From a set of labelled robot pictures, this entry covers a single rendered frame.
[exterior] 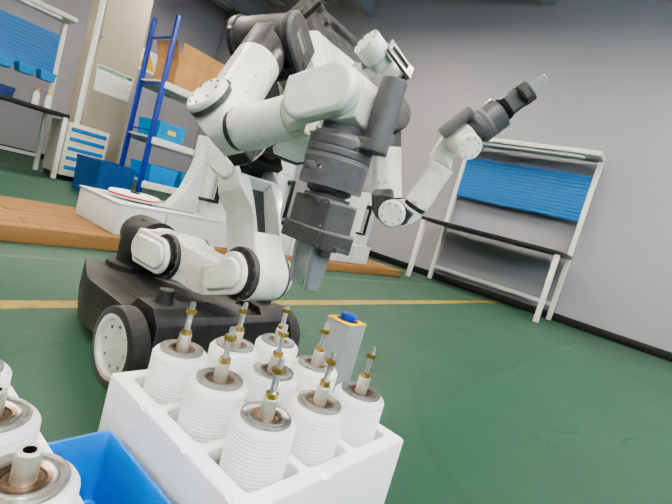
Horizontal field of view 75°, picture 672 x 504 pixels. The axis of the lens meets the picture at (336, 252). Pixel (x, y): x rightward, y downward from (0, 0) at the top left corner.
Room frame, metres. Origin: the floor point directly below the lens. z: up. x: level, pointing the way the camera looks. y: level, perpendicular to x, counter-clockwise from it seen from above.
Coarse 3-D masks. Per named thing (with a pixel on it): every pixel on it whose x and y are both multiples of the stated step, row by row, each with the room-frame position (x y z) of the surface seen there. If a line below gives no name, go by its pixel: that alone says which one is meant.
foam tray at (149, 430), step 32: (128, 384) 0.71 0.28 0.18; (128, 416) 0.68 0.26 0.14; (160, 416) 0.65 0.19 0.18; (128, 448) 0.67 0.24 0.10; (160, 448) 0.62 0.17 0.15; (192, 448) 0.59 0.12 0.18; (352, 448) 0.71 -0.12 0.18; (384, 448) 0.74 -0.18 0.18; (160, 480) 0.60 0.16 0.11; (192, 480) 0.56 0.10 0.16; (224, 480) 0.54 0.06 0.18; (288, 480) 0.58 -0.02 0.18; (320, 480) 0.61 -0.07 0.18; (352, 480) 0.68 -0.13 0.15; (384, 480) 0.77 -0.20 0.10
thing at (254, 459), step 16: (240, 416) 0.58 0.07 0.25; (240, 432) 0.56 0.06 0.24; (256, 432) 0.56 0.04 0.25; (272, 432) 0.57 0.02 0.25; (288, 432) 0.58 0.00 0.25; (224, 448) 0.58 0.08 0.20; (240, 448) 0.56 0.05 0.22; (256, 448) 0.55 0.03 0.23; (272, 448) 0.56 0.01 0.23; (288, 448) 0.58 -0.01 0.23; (224, 464) 0.57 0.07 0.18; (240, 464) 0.56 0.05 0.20; (256, 464) 0.55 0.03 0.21; (272, 464) 0.56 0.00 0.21; (240, 480) 0.55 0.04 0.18; (256, 480) 0.56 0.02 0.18; (272, 480) 0.57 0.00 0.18
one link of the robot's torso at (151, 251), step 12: (144, 228) 1.39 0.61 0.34; (132, 240) 1.38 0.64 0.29; (144, 240) 1.34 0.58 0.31; (156, 240) 1.32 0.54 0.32; (132, 252) 1.37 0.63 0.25; (144, 252) 1.33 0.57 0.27; (156, 252) 1.29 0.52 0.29; (168, 252) 1.28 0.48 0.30; (144, 264) 1.34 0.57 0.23; (156, 264) 1.28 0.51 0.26
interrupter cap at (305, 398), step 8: (304, 392) 0.71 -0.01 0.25; (312, 392) 0.72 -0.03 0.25; (304, 400) 0.68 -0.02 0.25; (312, 400) 0.69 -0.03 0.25; (328, 400) 0.71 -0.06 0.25; (336, 400) 0.71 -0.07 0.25; (312, 408) 0.66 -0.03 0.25; (320, 408) 0.67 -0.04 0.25; (328, 408) 0.68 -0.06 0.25; (336, 408) 0.68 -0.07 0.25
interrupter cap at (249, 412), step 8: (248, 408) 0.60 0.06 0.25; (256, 408) 0.61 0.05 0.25; (280, 408) 0.63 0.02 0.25; (248, 416) 0.58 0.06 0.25; (256, 416) 0.59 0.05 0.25; (280, 416) 0.61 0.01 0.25; (288, 416) 0.61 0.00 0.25; (256, 424) 0.57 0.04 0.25; (264, 424) 0.57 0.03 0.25; (272, 424) 0.58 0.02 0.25; (280, 424) 0.59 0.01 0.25; (288, 424) 0.59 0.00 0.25
